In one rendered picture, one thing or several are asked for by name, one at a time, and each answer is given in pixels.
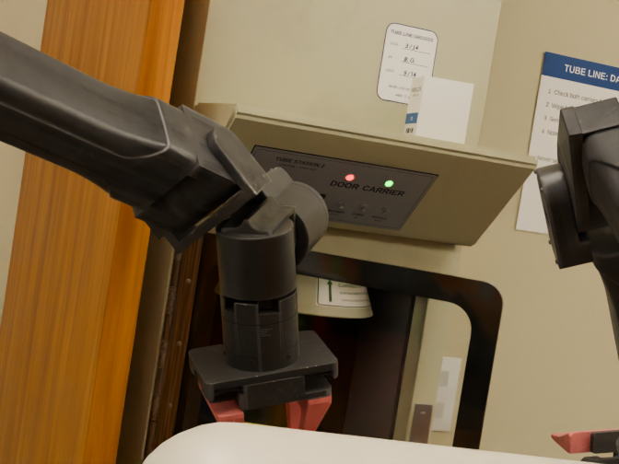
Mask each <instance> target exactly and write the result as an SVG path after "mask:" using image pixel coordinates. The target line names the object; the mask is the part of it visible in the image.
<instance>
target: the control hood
mask: <svg viewBox="0 0 619 464"><path fill-rule="evenodd" d="M194 110H195V111H197V112H199V113H201V114H203V115H204V116H206V117H208V118H210V119H211V120H213V121H215V122H218V123H220V124H221V125H222V126H224V127H226V128H228V129H229V130H230V131H231V132H232V133H234V134H235V135H236V136H237V137H238V138H239V139H240V141H241V142H242V143H243V144H244V146H245V147H246V148H247V149H248V151H249V152H251V151H252V149H253V147H254V146H255V145H262V146H268V147H273V148H279V149H285V150H290V151H296V152H301V153H308V154H313V155H319V156H325V157H335V158H341V159H346V160H352V161H358V162H364V163H369V164H375V165H381V166H386V167H392V168H403V169H409V170H414V171H420V172H425V173H431V174H437V175H439V176H438V177H437V179H436V180H435V182H434V183H433V184H432V186H431V187H430V188H429V190H428V191H427V193H426V194H425V196H424V197H423V199H422V200H421V201H420V203H419V204H418V205H417V206H416V208H415V209H414V211H413V212H412V213H411V215H410V216H409V218H408V219H407V220H406V222H405V223H404V225H403V226H402V228H401V229H400V231H398V230H391V229H385V228H377V227H371V226H359V225H352V224H345V223H338V222H332V221H328V226H327V227H333V228H340V229H346V230H354V231H360V232H368V233H374V234H381V235H388V236H395V237H401V238H414V239H422V240H428V241H435V242H442V243H449V244H455V245H463V246H469V247H471V246H472V245H474V244H475V243H476V242H477V241H478V239H479V238H480V237H481V236H482V235H483V233H484V232H485V231H486V230H487V229H488V228H489V226H490V225H491V224H492V223H493V221H494V220H495V219H496V217H497V216H498V215H499V213H500V212H501V211H502V210H503V208H504V207H505V206H506V205H507V203H508V202H509V201H510V199H511V198H512V197H513V196H514V194H515V193H516V192H517V191H518V189H519V188H520V187H521V185H522V184H523V183H524V182H525V180H526V179H527V178H528V177H529V176H530V175H531V174H532V172H533V171H534V170H535V169H536V167H537V164H538V160H535V159H536V157H532V156H526V155H521V154H516V153H510V152H506V151H500V150H495V149H490V148H484V147H479V146H474V145H465V144H459V143H453V142H449V141H443V140H438V139H433V138H427V137H423V136H417V135H411V134H407V133H397V132H392V131H386V130H381V129H376V128H370V127H366V126H360V125H355V124H350V123H344V122H335V121H329V120H324V119H319V118H314V117H309V116H303V115H298V114H293V113H288V112H282V111H277V110H268V109H262V108H257V107H252V106H247V105H241V104H231V103H198V105H194Z"/></svg>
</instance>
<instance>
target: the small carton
mask: <svg viewBox="0 0 619 464"><path fill-rule="evenodd" d="M472 96H473V84H469V83H464V82H459V81H453V80H448V79H443V78H437V77H432V76H426V75H424V76H420V77H417V78H413V79H412V85H411V90H410V96H409V102H408V108H407V113H406V119H405V126H404V131H403V133H407V134H411V135H417V136H423V137H427V138H433V139H438V140H443V141H449V142H453V143H459V144H464V142H465V136H466V131H467V125H468V120H469V113H470V107H471V102H472Z"/></svg>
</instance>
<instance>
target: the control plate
mask: <svg viewBox="0 0 619 464"><path fill-rule="evenodd" d="M251 155H252V156H253V157H254V159H255V160H256V161H257V162H258V164H259V165H260V166H261V167H262V169H263V170H264V172H265V173H267V172H269V169H271V168H272V169H274V168H276V167H280V168H282V169H283V170H284V171H285V172H286V173H287V174H288V175H289V177H290V178H291V179H292V180H293V181H298V182H302V183H305V184H307V185H309V186H310V187H312V188H313V189H314V190H315V191H317V192H318V193H321V194H326V196H325V198H324V199H323V200H324V201H325V203H326V206H327V209H328V215H329V221H332V222H338V223H345V224H352V225H359V226H371V227H377V228H385V229H391V230H398V231H400V229H401V228H402V226H403V225H404V223H405V222H406V220H407V219H408V218H409V216H410V215H411V213H412V212H413V211H414V209H415V208H416V206H417V205H418V204H419V203H420V201H421V200H422V199H423V197H424V196H425V194H426V193H427V191H428V190H429V188H430V187H431V186H432V184H433V183H434V182H435V180H436V179H437V177H438V176H439V175H437V174H431V173H425V172H420V171H414V170H409V169H403V168H392V167H386V166H381V165H375V164H369V163H364V162H358V161H352V160H346V159H341V158H335V157H325V156H319V155H313V154H308V153H301V152H296V151H290V150H285V149H279V148H273V147H268V146H262V145H255V146H254V147H253V149H252V151H251ZM350 173H352V174H355V176H356V177H355V179H354V180H351V181H346V180H345V175H347V174H350ZM386 180H393V181H394V184H393V185H392V186H391V187H384V185H383V183H384V182H385V181H386ZM341 201H344V202H345V206H344V208H343V209H340V208H339V207H337V206H336V204H337V203H338V202H341ZM361 204H365V205H367V206H368V208H367V209H366V212H362V211H360V210H359V209H358V207H359V205H361ZM384 207H387V208H388V209H390V210H389V212H388V214H387V215H384V214H382V213H381V212H380V210H381V208H384Z"/></svg>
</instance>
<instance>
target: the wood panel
mask: <svg viewBox="0 0 619 464"><path fill-rule="evenodd" d="M183 7H184V0H47V6H46V13H45V19H44V26H43V33H42V39H41V52H44V53H46V54H48V55H50V56H51V57H53V58H55V59H57V60H59V61H61V62H63V63H65V64H68V65H70V66H72V67H74V68H75V69H77V70H78V71H80V72H82V73H84V74H86V75H89V76H91V77H94V78H96V79H98V80H99V81H101V82H103V83H106V84H108V85H111V86H113V87H117V88H119V89H122V90H125V91H128V92H131V93H134V94H137V95H140V96H151V97H155V98H157V99H160V100H162V101H164V102H166V103H168V104H169V99H170V93H171V87H172V80H173V74H174V68H175V62H176V55H177V50H178V43H179V37H180V31H181V19H182V13H183ZM149 234H150V228H149V226H148V225H147V224H146V222H144V221H142V220H139V219H137V218H135V217H134V211H133V207H132V206H130V205H128V204H125V203H121V202H119V201H116V200H114V199H112V198H111V197H110V196H109V194H108V193H106V192H105V191H104V190H103V189H102V188H100V187H99V186H97V185H96V184H94V183H93V182H91V181H89V180H87V179H85V178H83V177H82V176H80V175H78V174H76V173H75V172H73V171H71V170H69V169H66V168H63V167H61V166H58V165H56V164H53V163H52V162H50V161H47V160H45V159H42V158H40V157H36V156H34V155H32V154H30V153H28V152H26V154H25V160H24V167H23V173H22V180H21V186H20V193H19V199H18V211H17V218H16V224H15V231H14V237H13V244H12V250H11V257H10V263H9V270H8V276H7V283H6V295H5V302H4V308H3V315H2V321H1V328H0V464H115V462H116V456H117V450H118V444H119V437H120V432H121V425H122V418H123V407H124V401H125V394H126V389H127V382H128V376H129V370H130V364H131V357H132V351H133V345H134V334H135V327H136V321H137V314H138V309H139V302H140V295H141V290H142V283H143V277H144V271H145V265H146V254H147V247H148V241H149Z"/></svg>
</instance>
